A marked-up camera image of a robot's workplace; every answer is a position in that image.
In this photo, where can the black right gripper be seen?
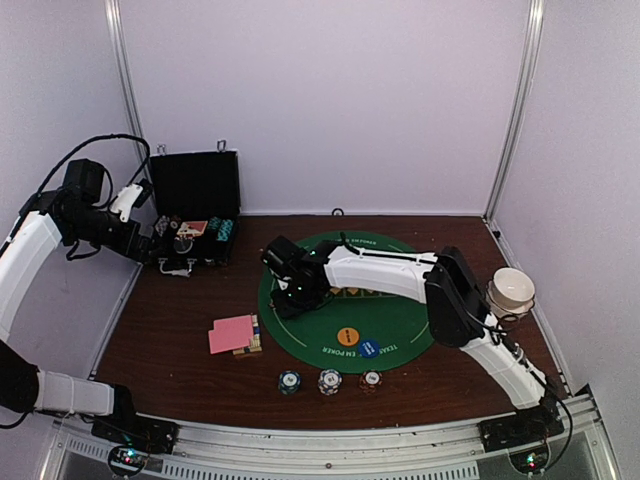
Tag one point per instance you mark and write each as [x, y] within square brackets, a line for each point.
[288, 310]

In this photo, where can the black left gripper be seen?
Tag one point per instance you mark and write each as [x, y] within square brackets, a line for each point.
[140, 251]

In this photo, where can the orange big blind button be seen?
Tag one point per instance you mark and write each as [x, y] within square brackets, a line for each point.
[348, 336]

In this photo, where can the blue small blind button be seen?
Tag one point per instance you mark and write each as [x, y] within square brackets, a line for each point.
[369, 348]

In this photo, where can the blue beige 10 chip stack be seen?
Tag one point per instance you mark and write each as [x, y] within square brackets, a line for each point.
[329, 382]

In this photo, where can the brown chip stack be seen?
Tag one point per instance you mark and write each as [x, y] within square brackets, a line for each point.
[175, 222]
[370, 381]

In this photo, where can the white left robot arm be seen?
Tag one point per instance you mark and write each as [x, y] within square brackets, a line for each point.
[75, 203]

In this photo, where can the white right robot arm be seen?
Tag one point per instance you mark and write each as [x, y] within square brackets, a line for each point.
[458, 314]

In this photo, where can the blue beige chip stack in case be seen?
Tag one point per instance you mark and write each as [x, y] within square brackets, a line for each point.
[161, 226]

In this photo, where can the clear acrylic dealer button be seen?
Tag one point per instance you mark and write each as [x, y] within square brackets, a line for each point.
[182, 246]

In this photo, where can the brown chip stack in case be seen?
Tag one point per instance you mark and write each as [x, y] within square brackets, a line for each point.
[175, 222]

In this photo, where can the boxed playing card deck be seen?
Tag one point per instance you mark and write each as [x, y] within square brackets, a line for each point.
[192, 228]

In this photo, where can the open card deck box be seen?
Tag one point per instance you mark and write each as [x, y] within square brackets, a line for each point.
[255, 342]

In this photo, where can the green round poker mat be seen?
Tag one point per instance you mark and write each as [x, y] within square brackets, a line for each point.
[398, 324]

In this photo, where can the pink playing cards pile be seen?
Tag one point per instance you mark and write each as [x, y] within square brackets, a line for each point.
[230, 333]

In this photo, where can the dark blue green chip stack in case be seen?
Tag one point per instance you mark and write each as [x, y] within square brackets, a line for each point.
[213, 225]

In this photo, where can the black poker chip case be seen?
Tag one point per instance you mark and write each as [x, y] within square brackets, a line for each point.
[196, 186]

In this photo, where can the teal blue chip stack in case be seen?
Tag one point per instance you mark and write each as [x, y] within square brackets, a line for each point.
[225, 230]

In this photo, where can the blue green 50 chip stack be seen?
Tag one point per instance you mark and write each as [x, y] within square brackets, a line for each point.
[289, 382]

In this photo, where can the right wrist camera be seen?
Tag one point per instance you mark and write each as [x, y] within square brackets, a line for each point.
[281, 256]

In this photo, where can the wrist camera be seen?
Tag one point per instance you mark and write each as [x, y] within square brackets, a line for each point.
[281, 256]
[130, 197]

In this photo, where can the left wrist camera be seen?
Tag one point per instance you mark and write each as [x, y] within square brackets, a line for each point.
[130, 197]

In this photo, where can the aluminium front rail base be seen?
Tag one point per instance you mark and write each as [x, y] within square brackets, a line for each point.
[451, 450]

